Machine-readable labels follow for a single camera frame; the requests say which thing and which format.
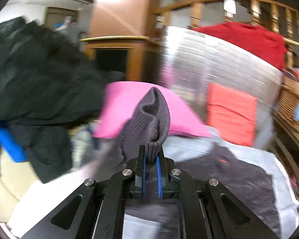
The dark grey puffer jacket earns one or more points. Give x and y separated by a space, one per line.
207 208

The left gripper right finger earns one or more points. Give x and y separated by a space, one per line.
162 174

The red cloth on railing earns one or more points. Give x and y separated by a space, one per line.
265 44

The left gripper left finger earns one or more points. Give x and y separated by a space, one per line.
141 171

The pink pillow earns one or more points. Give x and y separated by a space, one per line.
121 99

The blue garment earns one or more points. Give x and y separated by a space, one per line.
8 142

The red pillow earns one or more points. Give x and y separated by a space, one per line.
232 113

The wooden railing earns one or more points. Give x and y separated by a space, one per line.
274 16

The wooden cabinet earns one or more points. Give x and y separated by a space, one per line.
136 57

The wicker basket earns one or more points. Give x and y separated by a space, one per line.
287 105

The light grey bed sheet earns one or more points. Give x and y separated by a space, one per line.
254 176

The black clothes pile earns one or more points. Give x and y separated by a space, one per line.
47 87

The silver foil insulation mat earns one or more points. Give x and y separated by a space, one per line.
189 61

